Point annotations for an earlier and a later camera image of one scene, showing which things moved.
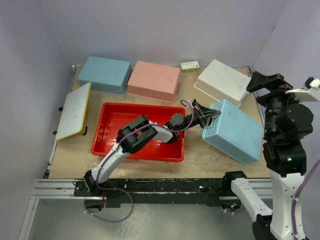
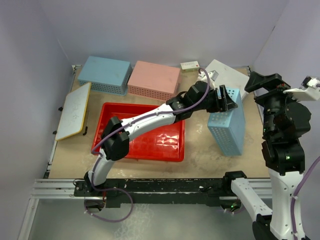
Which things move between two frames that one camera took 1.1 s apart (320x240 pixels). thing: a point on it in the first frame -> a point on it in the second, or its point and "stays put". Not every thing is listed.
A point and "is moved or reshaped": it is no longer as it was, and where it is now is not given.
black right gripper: x=259 y=80 stays put
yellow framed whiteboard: x=74 y=112 stays put
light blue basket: x=235 y=131 is moved or reshaped
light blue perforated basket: x=106 y=75 stays put
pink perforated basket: x=154 y=81 stays put
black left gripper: x=204 y=121 -> x=216 y=106
